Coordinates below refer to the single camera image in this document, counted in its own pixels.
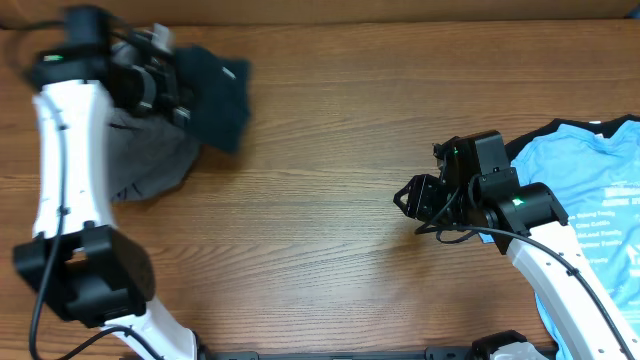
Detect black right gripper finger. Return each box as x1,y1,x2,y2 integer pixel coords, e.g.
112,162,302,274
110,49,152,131
401,174,425,193
393,187,418,218

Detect black t-shirt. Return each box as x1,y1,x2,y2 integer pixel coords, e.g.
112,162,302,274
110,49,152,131
175,46,251,154

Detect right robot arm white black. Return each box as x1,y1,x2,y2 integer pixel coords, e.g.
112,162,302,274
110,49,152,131
393,131,639,359

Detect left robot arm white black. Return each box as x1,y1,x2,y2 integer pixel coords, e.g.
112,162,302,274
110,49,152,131
13,5,209,359

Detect folded grey shorts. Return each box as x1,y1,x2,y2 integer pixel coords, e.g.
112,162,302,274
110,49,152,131
107,42,204,204

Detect light blue t-shirt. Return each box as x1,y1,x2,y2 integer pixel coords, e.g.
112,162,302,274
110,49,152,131
510,121,639,329

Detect black garment under blue shirt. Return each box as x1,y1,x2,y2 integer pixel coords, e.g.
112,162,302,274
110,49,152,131
505,114,639,160

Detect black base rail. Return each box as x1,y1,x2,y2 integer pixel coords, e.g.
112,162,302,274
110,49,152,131
198,346,473,360

